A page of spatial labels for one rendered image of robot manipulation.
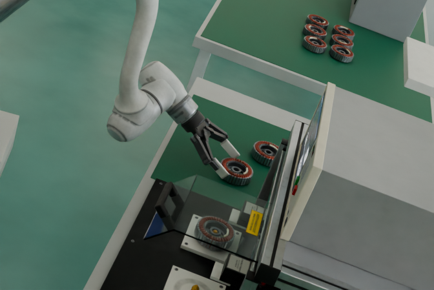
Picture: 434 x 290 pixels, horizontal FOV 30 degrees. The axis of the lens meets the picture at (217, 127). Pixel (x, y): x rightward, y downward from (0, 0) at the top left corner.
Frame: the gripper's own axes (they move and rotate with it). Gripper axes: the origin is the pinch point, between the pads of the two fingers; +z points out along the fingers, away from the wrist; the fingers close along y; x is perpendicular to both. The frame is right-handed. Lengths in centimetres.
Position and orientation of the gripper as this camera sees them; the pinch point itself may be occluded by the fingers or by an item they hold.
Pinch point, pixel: (228, 164)
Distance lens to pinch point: 262.6
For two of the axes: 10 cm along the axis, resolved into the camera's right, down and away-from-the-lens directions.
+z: 6.4, 7.5, 1.6
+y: -2.8, 4.2, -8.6
